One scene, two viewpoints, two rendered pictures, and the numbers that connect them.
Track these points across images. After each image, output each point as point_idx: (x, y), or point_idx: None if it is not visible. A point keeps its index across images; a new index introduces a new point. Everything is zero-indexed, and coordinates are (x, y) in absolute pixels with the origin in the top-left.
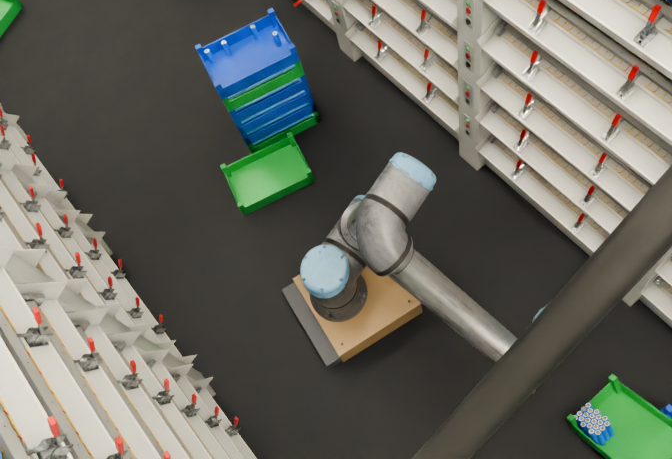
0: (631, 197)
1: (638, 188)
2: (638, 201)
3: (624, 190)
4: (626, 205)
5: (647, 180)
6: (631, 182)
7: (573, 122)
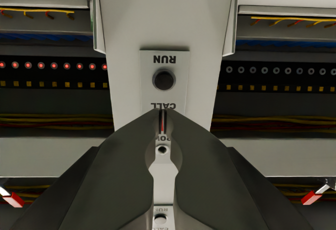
0: None
1: (280, 18)
2: None
3: (326, 0)
4: None
5: (240, 153)
6: (303, 19)
7: None
